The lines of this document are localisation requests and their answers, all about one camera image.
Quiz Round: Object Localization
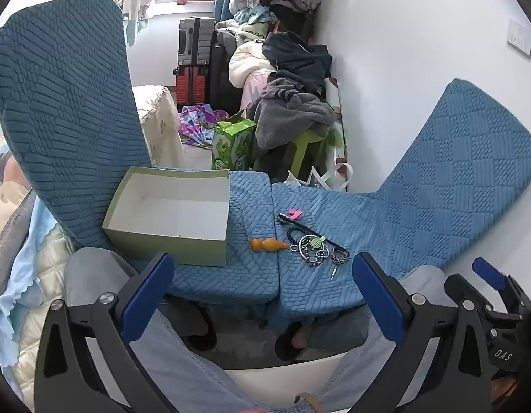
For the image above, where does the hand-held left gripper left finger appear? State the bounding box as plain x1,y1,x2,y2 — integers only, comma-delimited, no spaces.
34,252,176,413

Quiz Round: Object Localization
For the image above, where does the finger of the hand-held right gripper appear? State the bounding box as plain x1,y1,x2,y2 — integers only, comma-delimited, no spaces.
444,272,523,324
472,257,531,310

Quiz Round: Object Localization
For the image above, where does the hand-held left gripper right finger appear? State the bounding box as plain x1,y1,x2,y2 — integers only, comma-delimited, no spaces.
347,252,492,413

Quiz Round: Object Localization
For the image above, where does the pale green cardboard box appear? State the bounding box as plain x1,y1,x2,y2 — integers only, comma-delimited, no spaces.
102,166,230,267

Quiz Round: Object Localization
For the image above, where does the black white beaded necklace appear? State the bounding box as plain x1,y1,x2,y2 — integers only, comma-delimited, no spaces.
290,234,330,267

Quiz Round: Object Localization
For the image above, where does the orange wooden gourd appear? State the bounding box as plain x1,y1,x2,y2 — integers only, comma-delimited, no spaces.
249,238,289,252

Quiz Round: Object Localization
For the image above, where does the person's right leg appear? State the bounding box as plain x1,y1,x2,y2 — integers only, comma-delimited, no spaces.
308,264,447,413

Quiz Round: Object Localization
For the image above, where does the person's leg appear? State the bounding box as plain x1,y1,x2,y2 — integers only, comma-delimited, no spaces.
308,264,447,413
63,247,266,413

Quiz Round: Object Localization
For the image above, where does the dark slipper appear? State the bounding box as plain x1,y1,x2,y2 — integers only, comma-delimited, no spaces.
275,322,311,361
178,300,219,352

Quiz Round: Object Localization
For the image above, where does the person's left leg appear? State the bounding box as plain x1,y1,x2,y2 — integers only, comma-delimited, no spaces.
63,247,266,413

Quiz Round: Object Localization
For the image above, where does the black hair stick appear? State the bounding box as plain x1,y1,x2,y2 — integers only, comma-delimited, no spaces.
277,213,350,255

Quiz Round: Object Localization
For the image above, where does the blue quilted bed cover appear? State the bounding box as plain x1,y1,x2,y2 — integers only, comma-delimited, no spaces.
269,78,531,323

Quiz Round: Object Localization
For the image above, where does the light blue blanket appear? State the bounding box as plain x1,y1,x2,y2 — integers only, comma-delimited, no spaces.
0,198,73,368

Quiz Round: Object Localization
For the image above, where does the white plastic stool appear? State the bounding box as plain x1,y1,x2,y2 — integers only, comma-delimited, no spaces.
224,350,349,396

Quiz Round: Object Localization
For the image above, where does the white tote bag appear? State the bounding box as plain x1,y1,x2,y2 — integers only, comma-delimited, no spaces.
287,162,354,192

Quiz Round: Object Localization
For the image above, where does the green plastic stool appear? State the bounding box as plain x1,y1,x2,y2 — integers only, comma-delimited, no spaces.
290,130,331,178

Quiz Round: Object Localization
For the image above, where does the printed leaning board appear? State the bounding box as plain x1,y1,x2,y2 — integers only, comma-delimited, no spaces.
326,77,349,168

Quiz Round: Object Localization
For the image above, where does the beige quilt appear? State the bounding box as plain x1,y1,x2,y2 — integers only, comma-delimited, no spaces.
0,129,39,276

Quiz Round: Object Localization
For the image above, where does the green printed carton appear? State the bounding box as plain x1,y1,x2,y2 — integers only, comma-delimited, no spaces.
211,112,257,172

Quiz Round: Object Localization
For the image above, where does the floral cloth covered table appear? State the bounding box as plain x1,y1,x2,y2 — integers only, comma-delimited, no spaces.
133,85,185,168

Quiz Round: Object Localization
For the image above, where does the purple printed cloth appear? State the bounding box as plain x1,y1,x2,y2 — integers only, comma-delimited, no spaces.
178,104,229,147

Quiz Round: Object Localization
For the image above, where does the blue covered chair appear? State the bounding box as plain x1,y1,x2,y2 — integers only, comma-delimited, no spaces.
0,0,280,306

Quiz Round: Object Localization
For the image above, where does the grey blanket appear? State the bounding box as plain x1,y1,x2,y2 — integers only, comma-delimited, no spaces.
247,76,337,149

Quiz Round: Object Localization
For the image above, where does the red suitcase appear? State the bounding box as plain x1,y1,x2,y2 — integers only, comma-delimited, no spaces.
174,65,212,108

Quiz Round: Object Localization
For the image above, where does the black suitcase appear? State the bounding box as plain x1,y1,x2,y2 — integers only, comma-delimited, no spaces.
207,43,244,115

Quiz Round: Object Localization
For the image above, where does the dark blue jacket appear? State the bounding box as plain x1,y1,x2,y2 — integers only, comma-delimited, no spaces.
262,32,333,95

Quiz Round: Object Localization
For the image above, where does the white puffy coat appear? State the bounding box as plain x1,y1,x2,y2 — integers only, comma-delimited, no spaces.
228,41,277,91

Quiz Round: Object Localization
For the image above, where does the grey suitcase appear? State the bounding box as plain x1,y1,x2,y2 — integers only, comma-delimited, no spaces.
178,17,216,67

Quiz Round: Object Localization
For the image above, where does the wall switch plate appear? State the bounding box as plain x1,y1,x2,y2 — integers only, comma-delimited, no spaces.
507,19,531,56

